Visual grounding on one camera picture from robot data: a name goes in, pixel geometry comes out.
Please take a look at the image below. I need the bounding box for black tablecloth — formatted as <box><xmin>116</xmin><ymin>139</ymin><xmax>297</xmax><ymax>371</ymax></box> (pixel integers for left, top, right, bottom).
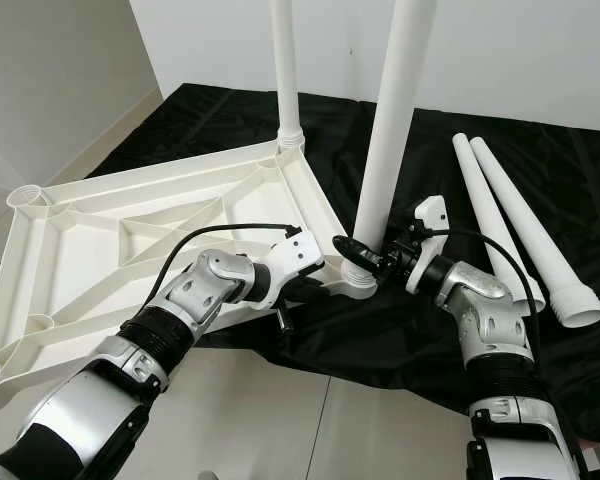
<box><xmin>85</xmin><ymin>82</ymin><xmax>600</xmax><ymax>441</ymax></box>

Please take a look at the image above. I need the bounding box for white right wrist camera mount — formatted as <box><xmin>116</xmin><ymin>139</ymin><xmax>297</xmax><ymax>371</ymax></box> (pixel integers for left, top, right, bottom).
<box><xmin>405</xmin><ymin>195</ymin><xmax>450</xmax><ymax>297</ymax></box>

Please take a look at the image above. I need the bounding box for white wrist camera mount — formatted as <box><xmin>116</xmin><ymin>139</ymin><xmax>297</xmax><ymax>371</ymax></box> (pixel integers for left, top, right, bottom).
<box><xmin>255</xmin><ymin>228</ymin><xmax>326</xmax><ymax>307</ymax></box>
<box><xmin>405</xmin><ymin>195</ymin><xmax>450</xmax><ymax>297</ymax></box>

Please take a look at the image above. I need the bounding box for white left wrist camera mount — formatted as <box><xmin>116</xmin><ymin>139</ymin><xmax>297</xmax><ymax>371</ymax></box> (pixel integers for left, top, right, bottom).
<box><xmin>255</xmin><ymin>228</ymin><xmax>326</xmax><ymax>307</ymax></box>

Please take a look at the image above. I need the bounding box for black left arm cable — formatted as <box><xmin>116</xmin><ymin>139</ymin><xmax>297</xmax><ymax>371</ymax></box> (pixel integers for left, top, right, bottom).
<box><xmin>145</xmin><ymin>224</ymin><xmax>303</xmax><ymax>321</ymax></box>

